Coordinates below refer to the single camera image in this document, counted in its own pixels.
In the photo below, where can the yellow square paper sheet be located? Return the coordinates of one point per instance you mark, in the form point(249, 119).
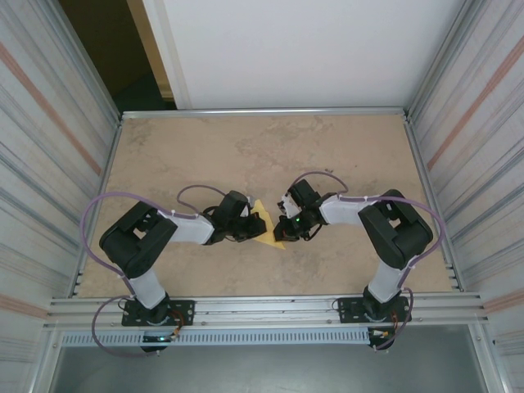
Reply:
point(272, 241)

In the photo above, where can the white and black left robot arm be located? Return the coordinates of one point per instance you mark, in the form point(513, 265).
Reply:
point(135, 241)

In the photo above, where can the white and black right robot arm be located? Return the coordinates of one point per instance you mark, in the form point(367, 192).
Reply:
point(393, 233)

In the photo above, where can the grey metal panel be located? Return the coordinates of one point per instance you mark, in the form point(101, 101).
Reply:
point(266, 368)

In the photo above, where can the small black controller board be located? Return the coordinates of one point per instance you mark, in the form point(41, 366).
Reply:
point(157, 339)
point(380, 335)

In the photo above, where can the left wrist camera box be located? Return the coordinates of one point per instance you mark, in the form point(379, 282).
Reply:
point(247, 208)

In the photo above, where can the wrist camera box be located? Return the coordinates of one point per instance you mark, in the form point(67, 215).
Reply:
point(290, 206)
point(247, 208)

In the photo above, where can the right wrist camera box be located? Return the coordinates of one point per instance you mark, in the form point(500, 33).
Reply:
point(290, 206)

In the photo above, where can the wide aluminium mounting rail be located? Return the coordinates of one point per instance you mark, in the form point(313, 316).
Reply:
point(266, 311)

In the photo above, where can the aluminium table edge rail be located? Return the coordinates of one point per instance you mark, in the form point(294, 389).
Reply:
point(266, 112)

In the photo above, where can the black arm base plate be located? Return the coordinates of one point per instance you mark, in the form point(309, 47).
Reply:
point(182, 311)
point(348, 307)

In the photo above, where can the aluminium table side rail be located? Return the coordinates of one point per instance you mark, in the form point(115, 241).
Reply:
point(109, 163)
point(421, 163)

